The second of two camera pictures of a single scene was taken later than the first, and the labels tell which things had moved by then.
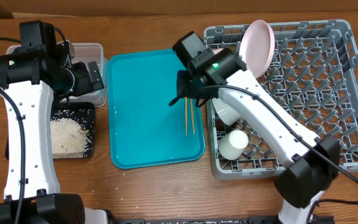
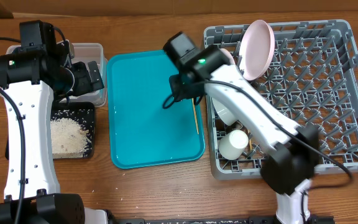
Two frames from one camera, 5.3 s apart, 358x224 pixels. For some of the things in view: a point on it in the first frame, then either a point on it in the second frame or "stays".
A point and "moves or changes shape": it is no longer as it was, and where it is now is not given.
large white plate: [257, 47] stays
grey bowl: [229, 115] stays
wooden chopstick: [192, 114] moves or changes shape
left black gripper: [85, 84] stays
